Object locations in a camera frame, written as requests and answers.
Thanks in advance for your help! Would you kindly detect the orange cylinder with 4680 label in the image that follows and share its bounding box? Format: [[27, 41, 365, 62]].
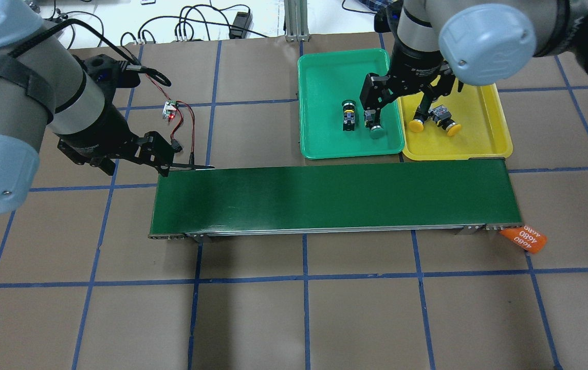
[[499, 225, 548, 254]]

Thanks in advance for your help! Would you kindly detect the yellow plastic tray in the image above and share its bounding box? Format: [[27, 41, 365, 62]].
[[397, 84, 514, 161]]

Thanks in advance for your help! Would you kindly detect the small motor controller board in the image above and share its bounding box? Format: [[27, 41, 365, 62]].
[[162, 100, 179, 121]]

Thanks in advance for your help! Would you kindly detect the green push button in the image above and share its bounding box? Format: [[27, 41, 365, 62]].
[[363, 109, 387, 140], [342, 99, 357, 132]]

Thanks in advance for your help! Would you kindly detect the black power adapter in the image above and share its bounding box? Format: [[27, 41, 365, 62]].
[[229, 11, 253, 39]]

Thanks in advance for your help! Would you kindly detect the yellow push button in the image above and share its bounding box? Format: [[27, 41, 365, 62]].
[[429, 105, 462, 137], [407, 108, 428, 133]]

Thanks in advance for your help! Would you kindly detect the black cable plug connector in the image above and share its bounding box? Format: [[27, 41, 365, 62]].
[[170, 138, 183, 154]]

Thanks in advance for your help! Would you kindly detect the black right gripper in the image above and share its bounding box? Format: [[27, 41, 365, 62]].
[[359, 44, 457, 129]]

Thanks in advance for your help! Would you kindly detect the aluminium frame post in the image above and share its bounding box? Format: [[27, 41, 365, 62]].
[[284, 0, 310, 43]]

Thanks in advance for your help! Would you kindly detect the green plastic tray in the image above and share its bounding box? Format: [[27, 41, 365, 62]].
[[297, 48, 405, 160]]

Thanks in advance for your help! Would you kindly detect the green conveyor belt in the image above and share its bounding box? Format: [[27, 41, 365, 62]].
[[149, 159, 523, 239]]

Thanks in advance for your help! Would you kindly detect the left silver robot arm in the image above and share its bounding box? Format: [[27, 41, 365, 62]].
[[0, 1, 198, 214]]

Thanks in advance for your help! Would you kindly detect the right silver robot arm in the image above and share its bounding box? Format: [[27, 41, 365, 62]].
[[360, 1, 588, 130]]

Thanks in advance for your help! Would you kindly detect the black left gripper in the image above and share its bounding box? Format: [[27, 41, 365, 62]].
[[57, 54, 215, 177]]

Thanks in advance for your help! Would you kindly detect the red black power cable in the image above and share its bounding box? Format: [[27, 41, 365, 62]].
[[145, 72, 197, 155]]

